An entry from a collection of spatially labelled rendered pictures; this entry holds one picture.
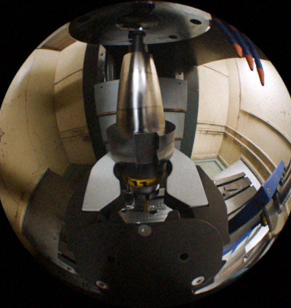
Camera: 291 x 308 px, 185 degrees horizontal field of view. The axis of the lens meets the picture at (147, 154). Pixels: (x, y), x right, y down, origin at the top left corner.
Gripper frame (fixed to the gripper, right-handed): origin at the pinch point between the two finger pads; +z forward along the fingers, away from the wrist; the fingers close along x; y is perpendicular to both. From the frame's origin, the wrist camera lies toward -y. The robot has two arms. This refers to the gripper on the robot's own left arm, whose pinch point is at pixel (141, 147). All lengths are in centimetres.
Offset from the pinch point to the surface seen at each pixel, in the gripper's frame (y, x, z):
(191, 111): 2, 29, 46
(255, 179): 41, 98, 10
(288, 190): -0.3, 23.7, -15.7
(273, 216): 3.6, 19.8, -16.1
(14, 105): -39, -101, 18
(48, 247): 52, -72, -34
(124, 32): -16.1, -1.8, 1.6
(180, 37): -16.1, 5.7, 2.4
